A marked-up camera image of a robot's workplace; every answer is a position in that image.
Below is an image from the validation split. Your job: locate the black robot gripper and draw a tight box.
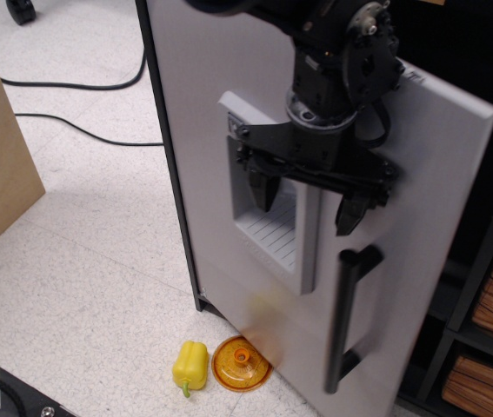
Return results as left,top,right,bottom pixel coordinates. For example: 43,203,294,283
235,122,399,236

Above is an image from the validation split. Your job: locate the grey toy fridge door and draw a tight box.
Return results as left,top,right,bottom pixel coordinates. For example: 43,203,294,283
145,0,493,417

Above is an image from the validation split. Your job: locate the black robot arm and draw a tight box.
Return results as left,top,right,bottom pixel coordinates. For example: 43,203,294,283
193,1,404,235

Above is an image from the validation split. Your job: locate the dark grey fridge cabinet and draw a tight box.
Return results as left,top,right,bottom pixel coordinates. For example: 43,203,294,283
135,0,493,417

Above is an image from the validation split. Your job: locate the orange translucent plastic lid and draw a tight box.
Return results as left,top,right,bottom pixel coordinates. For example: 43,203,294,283
211,335,273,392

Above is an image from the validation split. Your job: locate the yellow toy bell pepper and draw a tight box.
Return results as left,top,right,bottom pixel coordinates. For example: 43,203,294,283
172,341,209,398

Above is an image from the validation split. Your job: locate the lower wicker basket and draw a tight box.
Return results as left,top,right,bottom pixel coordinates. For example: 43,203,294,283
441,352,493,416

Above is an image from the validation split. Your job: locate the black caster wheel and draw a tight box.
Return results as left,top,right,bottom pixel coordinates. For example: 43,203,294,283
5,0,37,26

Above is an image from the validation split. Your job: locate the black fridge door handle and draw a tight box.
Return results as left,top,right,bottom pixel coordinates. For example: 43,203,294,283
323,245,384,394

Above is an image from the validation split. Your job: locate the black floor cable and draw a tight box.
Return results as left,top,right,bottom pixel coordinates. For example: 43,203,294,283
13,112,164,148
0,43,148,91

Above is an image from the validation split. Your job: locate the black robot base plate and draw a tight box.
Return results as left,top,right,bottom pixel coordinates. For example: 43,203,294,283
0,368,77,417

